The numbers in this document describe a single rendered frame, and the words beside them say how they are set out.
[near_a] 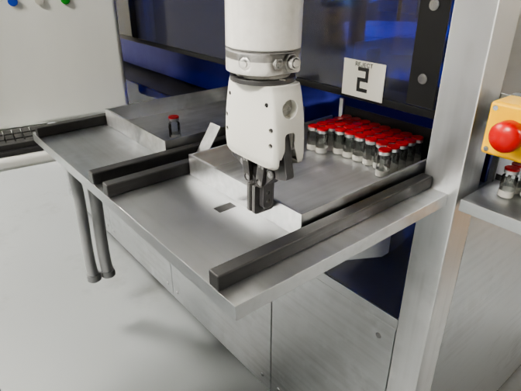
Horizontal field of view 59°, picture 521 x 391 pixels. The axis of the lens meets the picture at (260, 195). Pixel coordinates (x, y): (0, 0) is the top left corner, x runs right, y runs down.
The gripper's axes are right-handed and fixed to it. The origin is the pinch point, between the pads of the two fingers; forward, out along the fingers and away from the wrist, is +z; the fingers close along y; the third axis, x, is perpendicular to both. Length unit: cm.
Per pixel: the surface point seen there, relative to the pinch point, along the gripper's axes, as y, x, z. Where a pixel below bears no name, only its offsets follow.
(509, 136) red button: -18.8, -24.0, -8.2
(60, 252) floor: 154, -9, 94
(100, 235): 97, -10, 57
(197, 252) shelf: -0.3, 10.0, 4.5
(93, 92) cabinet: 87, -11, 6
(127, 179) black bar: 20.3, 9.2, 2.6
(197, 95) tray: 54, -24, 2
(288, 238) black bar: -7.3, 1.7, 2.3
